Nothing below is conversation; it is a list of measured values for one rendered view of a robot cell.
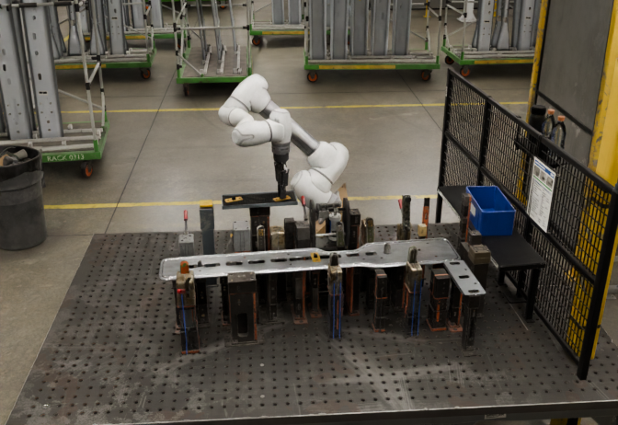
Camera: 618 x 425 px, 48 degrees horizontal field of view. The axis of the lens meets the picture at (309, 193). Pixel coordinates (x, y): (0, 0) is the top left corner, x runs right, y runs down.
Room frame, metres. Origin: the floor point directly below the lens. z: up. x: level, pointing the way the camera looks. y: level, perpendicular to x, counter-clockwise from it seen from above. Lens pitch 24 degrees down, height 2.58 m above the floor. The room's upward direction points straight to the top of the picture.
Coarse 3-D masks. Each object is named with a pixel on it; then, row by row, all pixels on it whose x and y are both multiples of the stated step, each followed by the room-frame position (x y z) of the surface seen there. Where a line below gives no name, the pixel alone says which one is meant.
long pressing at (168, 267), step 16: (400, 240) 2.97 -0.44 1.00; (416, 240) 2.97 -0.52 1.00; (432, 240) 2.97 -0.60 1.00; (448, 240) 2.98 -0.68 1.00; (192, 256) 2.81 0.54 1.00; (208, 256) 2.81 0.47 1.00; (224, 256) 2.82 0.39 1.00; (240, 256) 2.82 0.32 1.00; (256, 256) 2.82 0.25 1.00; (272, 256) 2.82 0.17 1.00; (288, 256) 2.82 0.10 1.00; (304, 256) 2.82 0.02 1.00; (320, 256) 2.83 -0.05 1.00; (368, 256) 2.82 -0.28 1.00; (384, 256) 2.82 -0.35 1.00; (400, 256) 2.82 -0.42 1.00; (432, 256) 2.82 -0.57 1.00; (448, 256) 2.82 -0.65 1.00; (160, 272) 2.68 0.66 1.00; (176, 272) 2.67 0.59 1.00; (208, 272) 2.67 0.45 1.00; (224, 272) 2.67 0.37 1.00; (256, 272) 2.68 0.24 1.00; (272, 272) 2.68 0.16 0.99
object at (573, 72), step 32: (544, 0) 5.48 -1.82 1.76; (576, 0) 4.96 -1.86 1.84; (608, 0) 4.48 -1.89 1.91; (544, 32) 5.43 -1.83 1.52; (576, 32) 4.87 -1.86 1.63; (608, 32) 4.39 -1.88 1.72; (544, 64) 5.37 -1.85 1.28; (576, 64) 4.79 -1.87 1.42; (608, 64) 4.29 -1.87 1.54; (544, 96) 5.26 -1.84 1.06; (576, 96) 4.72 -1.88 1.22; (608, 96) 4.29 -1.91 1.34; (576, 128) 4.66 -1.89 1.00; (576, 192) 4.53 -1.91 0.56
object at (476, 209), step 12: (468, 192) 3.20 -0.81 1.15; (480, 192) 3.26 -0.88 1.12; (492, 192) 3.27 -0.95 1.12; (480, 204) 3.26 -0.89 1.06; (492, 204) 3.27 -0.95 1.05; (504, 204) 3.12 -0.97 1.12; (480, 216) 2.99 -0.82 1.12; (492, 216) 2.97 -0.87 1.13; (504, 216) 2.97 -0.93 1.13; (480, 228) 2.97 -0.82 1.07; (492, 228) 2.97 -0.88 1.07; (504, 228) 2.97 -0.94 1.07
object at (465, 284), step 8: (448, 264) 2.74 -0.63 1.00; (464, 264) 2.74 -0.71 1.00; (448, 272) 2.69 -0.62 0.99; (456, 272) 2.67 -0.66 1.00; (464, 272) 2.67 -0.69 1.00; (472, 272) 2.67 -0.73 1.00; (456, 280) 2.61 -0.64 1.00; (464, 280) 2.61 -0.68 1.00; (472, 280) 2.61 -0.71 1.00; (464, 288) 2.54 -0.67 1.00; (472, 288) 2.54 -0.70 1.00; (480, 288) 2.54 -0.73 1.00
